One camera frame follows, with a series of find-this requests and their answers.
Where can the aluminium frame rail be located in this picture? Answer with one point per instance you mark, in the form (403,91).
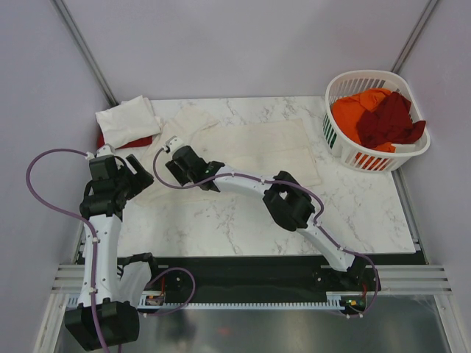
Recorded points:
(394,279)

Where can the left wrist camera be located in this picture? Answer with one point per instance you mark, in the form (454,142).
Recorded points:
(103,166)

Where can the white plastic laundry basket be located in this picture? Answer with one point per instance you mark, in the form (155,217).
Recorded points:
(355,156)

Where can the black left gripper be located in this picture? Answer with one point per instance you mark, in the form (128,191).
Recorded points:
(140,180)

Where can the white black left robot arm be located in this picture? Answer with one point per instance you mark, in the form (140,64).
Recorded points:
(106,313)

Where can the dark red t shirt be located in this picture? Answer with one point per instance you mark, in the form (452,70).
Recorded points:
(389,124)

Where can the orange t shirt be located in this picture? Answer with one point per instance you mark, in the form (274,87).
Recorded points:
(347,111)

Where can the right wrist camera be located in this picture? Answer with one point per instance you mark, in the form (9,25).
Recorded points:
(183,155)

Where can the white slotted cable duct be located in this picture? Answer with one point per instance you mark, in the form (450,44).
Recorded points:
(153,300)

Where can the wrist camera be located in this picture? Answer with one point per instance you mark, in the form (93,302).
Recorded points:
(183,155)
(103,166)

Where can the corner metal post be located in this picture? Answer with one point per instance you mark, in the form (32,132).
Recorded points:
(83,48)
(415,34)

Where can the cream white t shirt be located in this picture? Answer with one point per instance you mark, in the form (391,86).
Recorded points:
(263,148)

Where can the right corner metal post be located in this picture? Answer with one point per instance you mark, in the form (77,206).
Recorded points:
(415,34)

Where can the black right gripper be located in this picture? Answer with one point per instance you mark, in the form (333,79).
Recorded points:
(176,173)

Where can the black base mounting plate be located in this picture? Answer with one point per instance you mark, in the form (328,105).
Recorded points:
(290,277)

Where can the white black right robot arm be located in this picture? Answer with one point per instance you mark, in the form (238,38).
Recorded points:
(291,206)

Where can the left corner metal post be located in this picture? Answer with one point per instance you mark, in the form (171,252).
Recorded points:
(83,48)

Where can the folded red t shirt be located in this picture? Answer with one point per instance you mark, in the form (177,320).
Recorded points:
(123,138)

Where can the folded white t shirt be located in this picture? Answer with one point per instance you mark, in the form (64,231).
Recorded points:
(135,113)

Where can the green t shirt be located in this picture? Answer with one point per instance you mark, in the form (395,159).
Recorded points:
(329,132)

